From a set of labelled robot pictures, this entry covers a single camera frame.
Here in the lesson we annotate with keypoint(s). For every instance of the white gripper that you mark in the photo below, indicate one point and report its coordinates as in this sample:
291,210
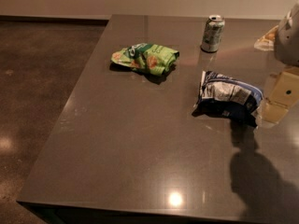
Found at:
288,39

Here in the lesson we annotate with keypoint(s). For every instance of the blue chip bag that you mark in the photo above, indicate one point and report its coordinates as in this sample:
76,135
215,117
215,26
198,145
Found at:
229,98

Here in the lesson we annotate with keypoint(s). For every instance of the green chip bag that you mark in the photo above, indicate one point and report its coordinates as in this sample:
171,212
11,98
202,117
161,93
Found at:
146,58

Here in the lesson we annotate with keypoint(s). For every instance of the green white soda can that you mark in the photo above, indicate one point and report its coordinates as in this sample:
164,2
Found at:
212,34

